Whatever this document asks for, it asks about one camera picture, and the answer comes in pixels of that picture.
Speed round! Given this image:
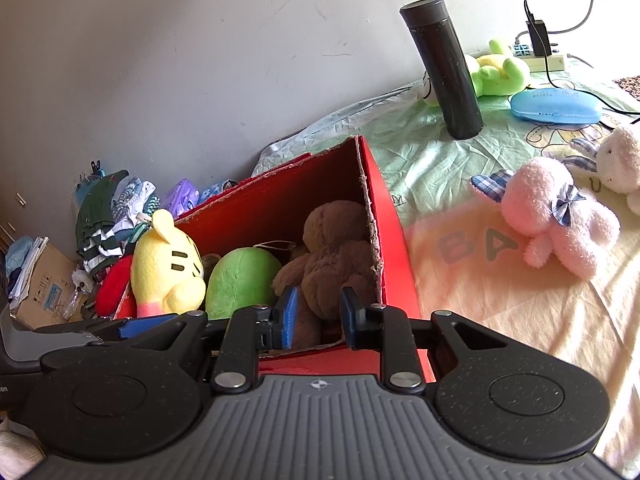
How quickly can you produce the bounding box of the green pea pod plush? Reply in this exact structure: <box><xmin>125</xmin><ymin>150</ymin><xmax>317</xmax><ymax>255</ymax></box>
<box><xmin>205</xmin><ymin>247</ymin><xmax>282</xmax><ymax>320</ymax></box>

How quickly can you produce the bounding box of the yellow bear plush red shirt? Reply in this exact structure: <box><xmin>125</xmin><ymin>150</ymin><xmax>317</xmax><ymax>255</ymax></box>
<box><xmin>130</xmin><ymin>209</ymin><xmax>206</xmax><ymax>318</ymax></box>

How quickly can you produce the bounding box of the mauve teddy bear plush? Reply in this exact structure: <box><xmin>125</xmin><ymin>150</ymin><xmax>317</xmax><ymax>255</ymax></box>
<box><xmin>272</xmin><ymin>200</ymin><xmax>378</xmax><ymax>351</ymax></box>

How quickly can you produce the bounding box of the pink bunny plush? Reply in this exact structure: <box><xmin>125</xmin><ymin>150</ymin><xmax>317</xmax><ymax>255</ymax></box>
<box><xmin>470</xmin><ymin>157</ymin><xmax>620</xmax><ymax>281</ymax></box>

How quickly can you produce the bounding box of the white bunny plush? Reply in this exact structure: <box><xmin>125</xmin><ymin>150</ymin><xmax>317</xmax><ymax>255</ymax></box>
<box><xmin>570</xmin><ymin>126</ymin><xmax>640</xmax><ymax>216</ymax></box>

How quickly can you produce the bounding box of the red plush item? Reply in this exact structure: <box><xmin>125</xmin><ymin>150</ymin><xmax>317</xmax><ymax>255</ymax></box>
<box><xmin>96</xmin><ymin>255</ymin><xmax>134</xmax><ymax>318</ymax></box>

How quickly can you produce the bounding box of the brown cardboard box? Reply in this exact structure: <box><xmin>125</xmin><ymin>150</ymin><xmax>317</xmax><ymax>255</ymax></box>
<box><xmin>16</xmin><ymin>245</ymin><xmax>77</xmax><ymax>330</ymax></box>

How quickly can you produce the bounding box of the red cardboard box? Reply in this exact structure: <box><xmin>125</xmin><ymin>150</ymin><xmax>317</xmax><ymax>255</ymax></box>
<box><xmin>131</xmin><ymin>136</ymin><xmax>420</xmax><ymax>375</ymax></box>

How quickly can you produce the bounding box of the pile of clothes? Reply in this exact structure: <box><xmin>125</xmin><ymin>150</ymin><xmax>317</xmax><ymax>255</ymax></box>
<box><xmin>75</xmin><ymin>160</ymin><xmax>160</xmax><ymax>276</ymax></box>

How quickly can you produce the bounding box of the purple tissue pack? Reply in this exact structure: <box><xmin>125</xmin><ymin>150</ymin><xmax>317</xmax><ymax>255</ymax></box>
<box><xmin>160</xmin><ymin>179</ymin><xmax>200</xmax><ymax>219</ymax></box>

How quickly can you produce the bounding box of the blue patterned tissue pack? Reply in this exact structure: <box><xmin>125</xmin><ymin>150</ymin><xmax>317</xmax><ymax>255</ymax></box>
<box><xmin>198</xmin><ymin>179</ymin><xmax>238</xmax><ymax>204</ymax></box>

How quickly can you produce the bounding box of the black thermos bottle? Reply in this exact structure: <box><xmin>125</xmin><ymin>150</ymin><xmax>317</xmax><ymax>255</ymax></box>
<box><xmin>399</xmin><ymin>0</ymin><xmax>483</xmax><ymax>140</ymax></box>

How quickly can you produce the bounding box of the green frog plush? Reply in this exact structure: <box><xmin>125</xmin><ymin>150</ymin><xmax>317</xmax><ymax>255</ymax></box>
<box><xmin>434</xmin><ymin>40</ymin><xmax>530</xmax><ymax>98</ymax></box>

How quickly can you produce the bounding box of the blue glasses case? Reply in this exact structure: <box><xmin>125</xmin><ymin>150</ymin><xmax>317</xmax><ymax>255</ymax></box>
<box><xmin>510</xmin><ymin>88</ymin><xmax>602</xmax><ymax>126</ymax></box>

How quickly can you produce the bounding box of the white power strip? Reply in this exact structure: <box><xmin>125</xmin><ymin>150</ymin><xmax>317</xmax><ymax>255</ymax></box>
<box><xmin>521</xmin><ymin>54</ymin><xmax>566</xmax><ymax>73</ymax></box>

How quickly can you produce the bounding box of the black power adapter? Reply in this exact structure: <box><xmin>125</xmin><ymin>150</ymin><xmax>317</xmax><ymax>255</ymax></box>
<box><xmin>527</xmin><ymin>18</ymin><xmax>552</xmax><ymax>58</ymax></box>

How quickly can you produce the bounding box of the black charger cable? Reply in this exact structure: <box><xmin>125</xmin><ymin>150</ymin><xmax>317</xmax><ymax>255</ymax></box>
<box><xmin>522</xmin><ymin>0</ymin><xmax>640</xmax><ymax>126</ymax></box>

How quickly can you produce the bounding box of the grey wall cable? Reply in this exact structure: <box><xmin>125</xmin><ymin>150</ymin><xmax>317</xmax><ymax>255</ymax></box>
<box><xmin>514</xmin><ymin>0</ymin><xmax>599</xmax><ymax>44</ymax></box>

